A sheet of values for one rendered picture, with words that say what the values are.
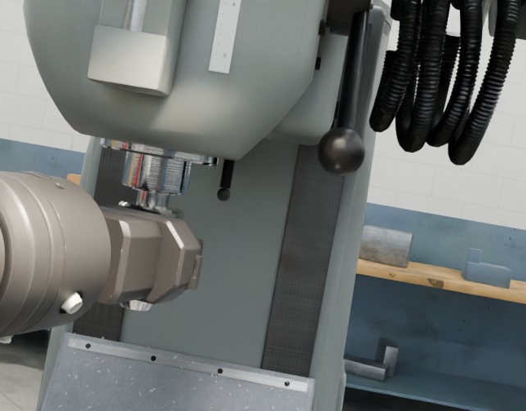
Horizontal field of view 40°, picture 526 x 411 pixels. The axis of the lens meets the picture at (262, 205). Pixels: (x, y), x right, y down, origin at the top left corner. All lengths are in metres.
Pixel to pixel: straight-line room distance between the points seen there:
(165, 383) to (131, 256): 0.50
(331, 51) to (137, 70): 0.26
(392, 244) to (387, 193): 0.61
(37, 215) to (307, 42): 0.20
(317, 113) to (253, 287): 0.34
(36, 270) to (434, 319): 4.55
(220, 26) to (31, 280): 0.18
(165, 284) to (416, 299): 4.39
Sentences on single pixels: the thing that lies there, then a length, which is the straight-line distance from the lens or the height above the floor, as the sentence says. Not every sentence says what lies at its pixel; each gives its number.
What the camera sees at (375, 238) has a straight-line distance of 4.23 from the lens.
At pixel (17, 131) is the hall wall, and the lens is 5.11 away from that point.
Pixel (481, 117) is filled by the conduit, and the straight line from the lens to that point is 0.73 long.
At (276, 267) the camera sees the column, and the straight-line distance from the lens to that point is 0.90.
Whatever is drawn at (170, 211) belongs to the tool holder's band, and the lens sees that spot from 0.52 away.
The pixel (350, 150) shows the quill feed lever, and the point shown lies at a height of 1.33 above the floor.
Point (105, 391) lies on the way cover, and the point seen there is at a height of 1.01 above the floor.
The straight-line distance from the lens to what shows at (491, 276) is 4.23.
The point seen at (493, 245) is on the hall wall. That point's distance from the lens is 4.87.
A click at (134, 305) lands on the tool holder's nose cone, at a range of 0.53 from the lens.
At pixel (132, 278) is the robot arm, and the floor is 1.23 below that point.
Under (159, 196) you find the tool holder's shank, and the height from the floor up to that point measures 1.28.
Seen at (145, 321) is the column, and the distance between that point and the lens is 0.93.
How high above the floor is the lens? 1.31
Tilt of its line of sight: 3 degrees down
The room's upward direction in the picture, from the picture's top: 10 degrees clockwise
